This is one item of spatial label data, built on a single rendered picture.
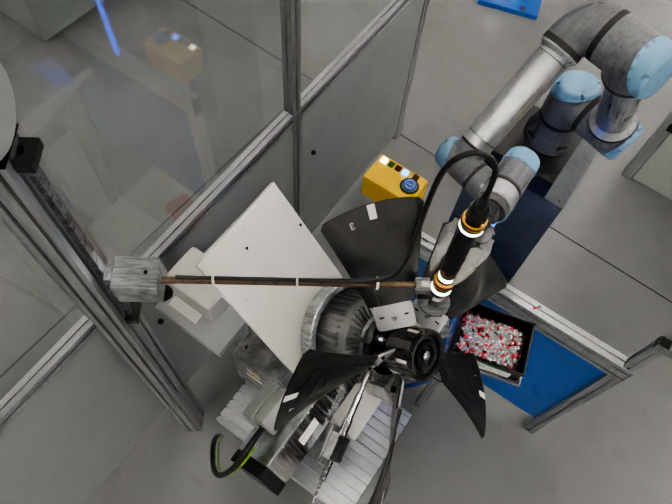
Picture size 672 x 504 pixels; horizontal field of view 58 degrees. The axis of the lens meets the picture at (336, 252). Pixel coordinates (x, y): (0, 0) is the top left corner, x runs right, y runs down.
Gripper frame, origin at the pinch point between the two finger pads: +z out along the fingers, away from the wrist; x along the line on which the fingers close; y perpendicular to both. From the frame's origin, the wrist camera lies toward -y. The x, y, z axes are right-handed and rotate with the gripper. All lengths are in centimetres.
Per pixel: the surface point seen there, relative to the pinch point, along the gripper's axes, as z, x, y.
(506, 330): -28, -20, 63
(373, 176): -36, 35, 40
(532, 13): -256, 54, 143
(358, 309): 5.1, 13.6, 28.6
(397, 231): -6.8, 13.7, 8.8
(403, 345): 8.6, 0.1, 22.7
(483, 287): -19.3, -7.5, 32.0
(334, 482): 25, -1, 140
